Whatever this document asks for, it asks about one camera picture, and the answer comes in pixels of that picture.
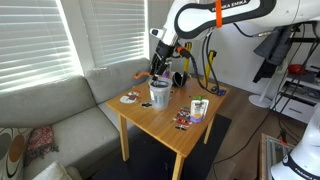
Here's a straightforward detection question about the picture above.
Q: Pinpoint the small black sticker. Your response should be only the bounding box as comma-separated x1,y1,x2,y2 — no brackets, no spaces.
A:
141,102,152,108

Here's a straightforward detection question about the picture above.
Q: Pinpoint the red patterned cloth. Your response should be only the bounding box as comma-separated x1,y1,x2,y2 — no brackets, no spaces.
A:
24,125,59,166

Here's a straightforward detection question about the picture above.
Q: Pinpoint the grey sofa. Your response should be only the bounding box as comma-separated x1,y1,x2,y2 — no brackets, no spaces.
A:
0,58,150,180

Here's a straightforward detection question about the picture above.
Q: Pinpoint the white shelf unit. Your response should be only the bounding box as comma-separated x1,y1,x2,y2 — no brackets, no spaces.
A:
271,64,320,124

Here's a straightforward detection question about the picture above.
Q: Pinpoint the black toy car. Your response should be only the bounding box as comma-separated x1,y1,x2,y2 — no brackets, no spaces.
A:
211,86,219,92

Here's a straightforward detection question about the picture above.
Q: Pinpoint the dark hanging jacket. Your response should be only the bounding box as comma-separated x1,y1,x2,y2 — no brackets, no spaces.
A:
253,26,292,83

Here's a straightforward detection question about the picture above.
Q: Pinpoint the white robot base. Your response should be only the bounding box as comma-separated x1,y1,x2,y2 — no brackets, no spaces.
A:
271,104,320,180

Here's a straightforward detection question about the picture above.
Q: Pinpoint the right yellow stanchion post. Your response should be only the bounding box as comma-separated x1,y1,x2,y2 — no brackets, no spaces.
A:
204,50,217,81

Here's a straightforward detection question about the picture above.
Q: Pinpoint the white pillow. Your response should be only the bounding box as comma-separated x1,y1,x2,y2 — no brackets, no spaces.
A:
32,161,72,180

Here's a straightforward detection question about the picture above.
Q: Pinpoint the black floor rug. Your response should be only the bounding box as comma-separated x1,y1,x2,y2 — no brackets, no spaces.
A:
92,114,231,180

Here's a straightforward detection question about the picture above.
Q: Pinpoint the white purple food pouch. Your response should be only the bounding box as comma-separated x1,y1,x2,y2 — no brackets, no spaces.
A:
190,99,209,123

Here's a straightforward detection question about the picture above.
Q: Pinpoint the clear plastic cup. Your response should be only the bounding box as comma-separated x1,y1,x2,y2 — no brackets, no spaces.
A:
148,76,174,111

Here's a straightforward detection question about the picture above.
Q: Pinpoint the patterned cushion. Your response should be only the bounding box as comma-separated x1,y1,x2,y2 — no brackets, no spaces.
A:
0,128,32,180

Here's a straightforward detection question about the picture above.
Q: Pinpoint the orange octopus toy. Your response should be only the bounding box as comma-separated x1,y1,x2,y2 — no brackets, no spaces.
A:
133,71,152,79

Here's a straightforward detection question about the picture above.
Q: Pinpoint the left yellow stanchion post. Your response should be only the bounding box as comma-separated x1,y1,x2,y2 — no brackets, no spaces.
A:
183,42,192,73

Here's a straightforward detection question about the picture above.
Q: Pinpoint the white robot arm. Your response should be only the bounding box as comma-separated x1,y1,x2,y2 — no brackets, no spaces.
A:
150,0,320,75

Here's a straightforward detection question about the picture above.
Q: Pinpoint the wooden side table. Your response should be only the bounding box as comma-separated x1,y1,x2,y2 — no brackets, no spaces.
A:
106,78,227,180

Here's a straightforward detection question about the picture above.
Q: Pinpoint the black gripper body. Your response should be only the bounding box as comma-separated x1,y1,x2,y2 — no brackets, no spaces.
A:
150,41,174,75

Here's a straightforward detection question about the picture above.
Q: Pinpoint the yellow stanchion post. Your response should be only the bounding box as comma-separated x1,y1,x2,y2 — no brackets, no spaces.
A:
204,50,217,81
183,42,192,73

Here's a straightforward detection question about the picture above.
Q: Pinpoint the blue toy car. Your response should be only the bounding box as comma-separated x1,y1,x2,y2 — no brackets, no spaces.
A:
216,89,226,96

